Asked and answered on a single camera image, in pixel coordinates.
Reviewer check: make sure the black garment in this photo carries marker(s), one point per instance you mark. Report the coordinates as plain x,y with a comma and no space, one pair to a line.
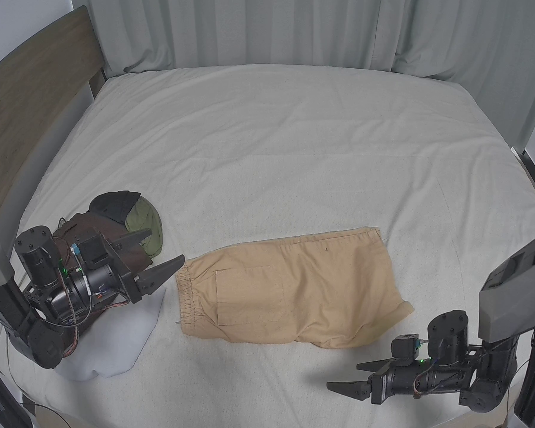
111,205

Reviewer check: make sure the brown garment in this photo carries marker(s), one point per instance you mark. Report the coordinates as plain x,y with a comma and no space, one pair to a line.
93,228

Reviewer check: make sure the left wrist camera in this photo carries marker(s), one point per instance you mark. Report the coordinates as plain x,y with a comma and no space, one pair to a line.
93,250

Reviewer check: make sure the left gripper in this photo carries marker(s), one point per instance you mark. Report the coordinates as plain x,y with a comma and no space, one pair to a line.
102,283

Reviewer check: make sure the pale green curtain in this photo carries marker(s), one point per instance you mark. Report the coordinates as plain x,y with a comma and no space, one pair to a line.
227,16
472,25

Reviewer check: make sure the white garment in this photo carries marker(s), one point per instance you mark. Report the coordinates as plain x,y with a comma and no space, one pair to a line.
116,346

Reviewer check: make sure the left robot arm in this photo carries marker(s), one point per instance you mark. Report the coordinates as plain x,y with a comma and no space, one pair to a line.
40,257

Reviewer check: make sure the bed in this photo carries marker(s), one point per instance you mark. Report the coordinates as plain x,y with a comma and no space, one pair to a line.
294,127

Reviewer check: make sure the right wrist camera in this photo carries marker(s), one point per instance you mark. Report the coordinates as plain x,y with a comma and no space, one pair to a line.
405,348

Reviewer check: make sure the green garment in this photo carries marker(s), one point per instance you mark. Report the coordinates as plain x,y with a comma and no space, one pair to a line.
145,221

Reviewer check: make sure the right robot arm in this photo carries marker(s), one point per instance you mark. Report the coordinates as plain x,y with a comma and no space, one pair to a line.
446,337

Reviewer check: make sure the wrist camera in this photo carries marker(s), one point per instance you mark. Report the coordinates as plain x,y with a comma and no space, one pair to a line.
93,250
405,348

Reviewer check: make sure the tan shorts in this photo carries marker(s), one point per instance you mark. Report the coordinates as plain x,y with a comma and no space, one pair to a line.
294,292

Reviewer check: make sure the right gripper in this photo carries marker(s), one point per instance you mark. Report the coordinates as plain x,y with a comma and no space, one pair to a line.
396,384

